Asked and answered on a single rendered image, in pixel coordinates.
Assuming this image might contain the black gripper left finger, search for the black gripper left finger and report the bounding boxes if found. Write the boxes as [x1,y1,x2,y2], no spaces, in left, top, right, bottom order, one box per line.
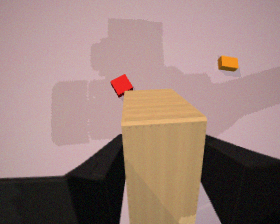
[0,134,126,224]

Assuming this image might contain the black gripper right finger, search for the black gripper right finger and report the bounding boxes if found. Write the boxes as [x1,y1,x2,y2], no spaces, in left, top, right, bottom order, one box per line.
[201,135,280,224]

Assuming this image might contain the red block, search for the red block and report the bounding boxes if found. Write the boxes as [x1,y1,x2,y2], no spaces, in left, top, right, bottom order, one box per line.
[110,74,133,97]

